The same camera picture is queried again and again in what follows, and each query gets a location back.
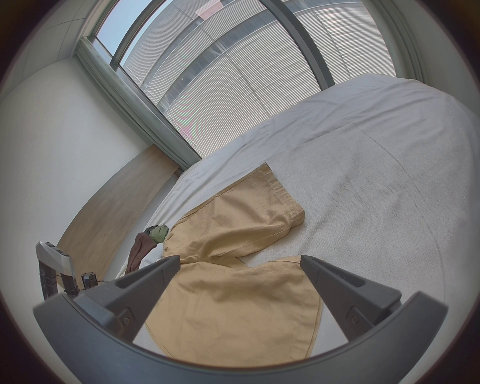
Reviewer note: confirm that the green garment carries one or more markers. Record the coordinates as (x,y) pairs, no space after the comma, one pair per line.
(160,234)

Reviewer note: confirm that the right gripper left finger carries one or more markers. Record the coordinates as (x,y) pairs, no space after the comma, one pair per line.
(123,303)

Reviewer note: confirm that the tan shorts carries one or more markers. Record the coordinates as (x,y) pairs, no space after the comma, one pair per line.
(232,307)

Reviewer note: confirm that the black garment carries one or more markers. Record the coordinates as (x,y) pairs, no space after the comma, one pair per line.
(149,228)

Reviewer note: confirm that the bed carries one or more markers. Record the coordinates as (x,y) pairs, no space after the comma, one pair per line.
(375,168)

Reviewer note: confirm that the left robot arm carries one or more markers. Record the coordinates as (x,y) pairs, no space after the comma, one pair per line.
(56,258)

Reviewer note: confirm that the brown garment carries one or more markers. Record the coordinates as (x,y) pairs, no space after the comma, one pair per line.
(138,249)

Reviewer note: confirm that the grey-green curtain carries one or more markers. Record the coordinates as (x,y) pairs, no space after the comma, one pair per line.
(407,41)
(150,123)

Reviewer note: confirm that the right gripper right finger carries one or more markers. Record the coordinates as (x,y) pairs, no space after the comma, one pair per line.
(356,303)

